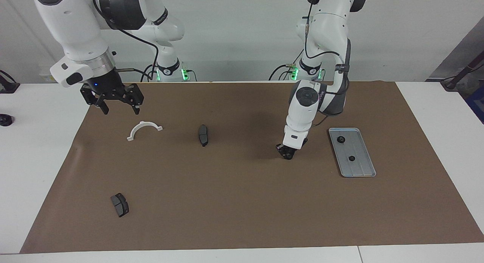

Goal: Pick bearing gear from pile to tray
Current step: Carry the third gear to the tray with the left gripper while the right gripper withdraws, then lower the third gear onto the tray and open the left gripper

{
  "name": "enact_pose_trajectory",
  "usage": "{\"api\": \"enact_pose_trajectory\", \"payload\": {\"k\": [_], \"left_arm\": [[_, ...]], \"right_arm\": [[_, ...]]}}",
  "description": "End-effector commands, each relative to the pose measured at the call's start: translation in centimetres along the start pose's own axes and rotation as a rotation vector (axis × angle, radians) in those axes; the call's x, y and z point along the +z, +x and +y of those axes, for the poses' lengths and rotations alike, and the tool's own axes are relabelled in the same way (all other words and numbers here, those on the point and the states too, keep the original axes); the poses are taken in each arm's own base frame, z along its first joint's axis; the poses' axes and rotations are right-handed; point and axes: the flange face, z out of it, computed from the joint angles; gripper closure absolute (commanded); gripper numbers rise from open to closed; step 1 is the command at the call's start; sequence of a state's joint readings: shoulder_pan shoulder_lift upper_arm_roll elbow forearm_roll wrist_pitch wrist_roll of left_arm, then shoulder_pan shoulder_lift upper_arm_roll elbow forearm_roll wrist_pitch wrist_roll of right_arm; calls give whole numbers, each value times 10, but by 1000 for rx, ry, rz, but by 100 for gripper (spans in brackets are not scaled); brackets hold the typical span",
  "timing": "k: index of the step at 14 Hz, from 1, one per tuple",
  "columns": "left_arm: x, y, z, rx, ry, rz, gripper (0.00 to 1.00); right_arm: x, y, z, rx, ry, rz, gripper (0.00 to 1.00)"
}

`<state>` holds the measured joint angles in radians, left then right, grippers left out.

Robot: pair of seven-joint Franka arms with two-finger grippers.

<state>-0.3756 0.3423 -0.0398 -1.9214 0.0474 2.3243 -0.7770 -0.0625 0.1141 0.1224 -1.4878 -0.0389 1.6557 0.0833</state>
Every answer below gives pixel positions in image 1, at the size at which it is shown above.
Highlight silver metal tray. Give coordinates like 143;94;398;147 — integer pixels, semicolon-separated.
328;128;377;178

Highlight white cardboard box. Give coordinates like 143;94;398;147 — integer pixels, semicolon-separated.
39;64;57;83

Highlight brown table mat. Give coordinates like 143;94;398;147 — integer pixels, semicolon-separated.
20;81;484;254

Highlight dark grey brake pad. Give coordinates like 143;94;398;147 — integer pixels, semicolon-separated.
110;193;130;218
198;124;210;147

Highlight black stand leg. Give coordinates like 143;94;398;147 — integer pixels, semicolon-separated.
441;53;484;92

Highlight blue crate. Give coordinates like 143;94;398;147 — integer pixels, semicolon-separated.
464;85;484;124

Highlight white half-ring clamp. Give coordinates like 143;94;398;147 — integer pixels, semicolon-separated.
127;120;164;142

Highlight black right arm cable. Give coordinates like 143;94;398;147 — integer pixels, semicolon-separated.
92;0;160;82

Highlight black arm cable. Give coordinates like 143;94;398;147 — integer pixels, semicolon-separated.
304;0;351;118
92;0;160;82

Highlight black base cables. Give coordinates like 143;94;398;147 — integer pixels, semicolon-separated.
268;47;305;82

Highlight black clamp mount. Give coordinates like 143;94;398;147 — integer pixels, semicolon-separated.
0;69;20;94

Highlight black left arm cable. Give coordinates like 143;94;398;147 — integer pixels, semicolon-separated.
304;0;351;118

